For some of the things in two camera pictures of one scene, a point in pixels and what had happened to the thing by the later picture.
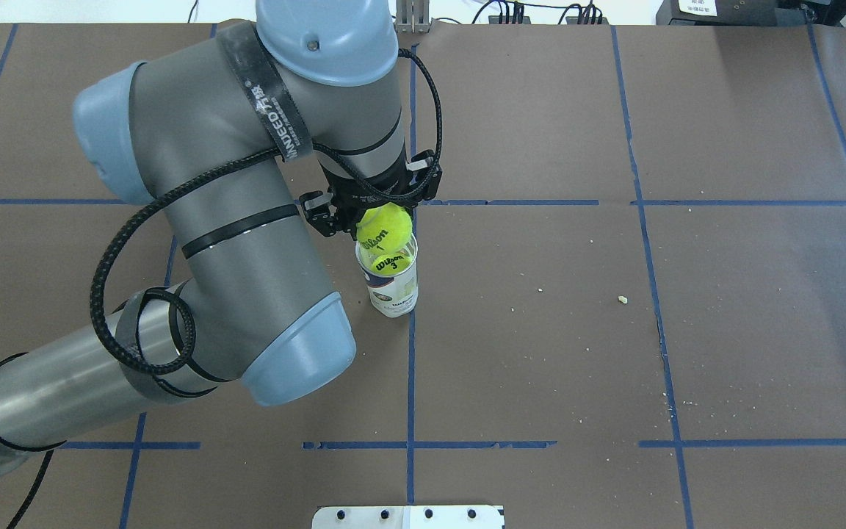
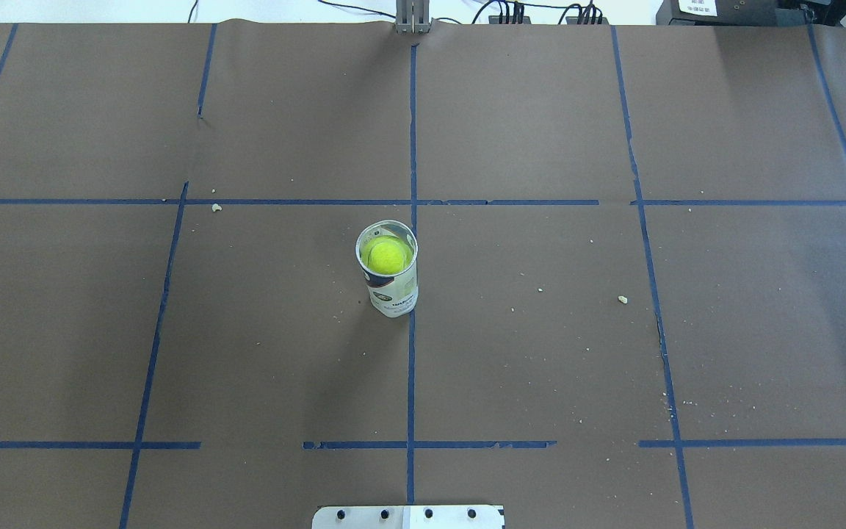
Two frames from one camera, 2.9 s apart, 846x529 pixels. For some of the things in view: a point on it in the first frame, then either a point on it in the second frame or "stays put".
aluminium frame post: (413, 16) stays put
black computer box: (731, 12) stays put
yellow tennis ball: (385, 228) to (385, 254)
